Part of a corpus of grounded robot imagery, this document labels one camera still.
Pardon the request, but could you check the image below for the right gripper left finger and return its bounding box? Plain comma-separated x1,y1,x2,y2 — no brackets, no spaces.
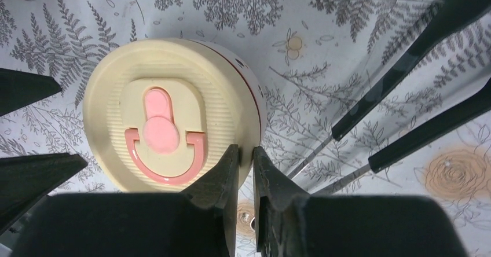
11,144,240,256

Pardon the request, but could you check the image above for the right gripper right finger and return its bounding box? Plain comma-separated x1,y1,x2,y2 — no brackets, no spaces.
253,146,467,256

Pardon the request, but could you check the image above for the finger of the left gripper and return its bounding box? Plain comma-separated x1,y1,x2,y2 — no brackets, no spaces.
1,153,87,233
1,68,62,116

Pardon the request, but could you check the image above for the steel bowl red band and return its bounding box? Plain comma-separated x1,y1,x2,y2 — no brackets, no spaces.
193,40,268,141

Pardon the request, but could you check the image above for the floral table mat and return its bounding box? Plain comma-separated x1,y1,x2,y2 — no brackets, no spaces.
1,0,490,256

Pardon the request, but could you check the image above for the cream round lid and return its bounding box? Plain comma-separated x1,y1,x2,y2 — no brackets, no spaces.
83,38,261,192

